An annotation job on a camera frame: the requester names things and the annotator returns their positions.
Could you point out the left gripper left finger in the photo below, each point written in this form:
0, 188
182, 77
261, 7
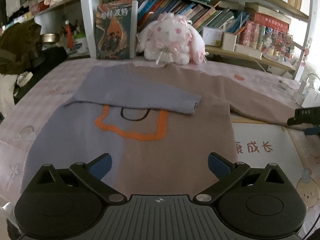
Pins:
92, 173

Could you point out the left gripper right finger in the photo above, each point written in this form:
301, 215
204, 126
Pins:
228, 174

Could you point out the purple and brown sweater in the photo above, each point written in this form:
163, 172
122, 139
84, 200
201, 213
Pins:
158, 124

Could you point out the pink cartoon table mat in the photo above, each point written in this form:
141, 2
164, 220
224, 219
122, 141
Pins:
257, 142

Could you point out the red book on shelf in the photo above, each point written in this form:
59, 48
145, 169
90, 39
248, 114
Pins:
271, 22

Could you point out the white pen holder box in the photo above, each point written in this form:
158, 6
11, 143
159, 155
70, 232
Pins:
229, 41

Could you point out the white storage box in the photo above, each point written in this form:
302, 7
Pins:
212, 36

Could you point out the row of leaning books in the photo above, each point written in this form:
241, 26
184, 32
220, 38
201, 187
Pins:
218, 15

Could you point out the silver metal bowl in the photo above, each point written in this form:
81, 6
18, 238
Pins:
50, 38

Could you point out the pink white plush bunny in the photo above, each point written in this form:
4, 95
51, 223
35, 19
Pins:
171, 39

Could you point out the brown knit garment pile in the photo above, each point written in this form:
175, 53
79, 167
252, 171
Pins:
19, 45

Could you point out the Harry Potter book box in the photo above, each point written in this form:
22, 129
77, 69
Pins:
116, 30

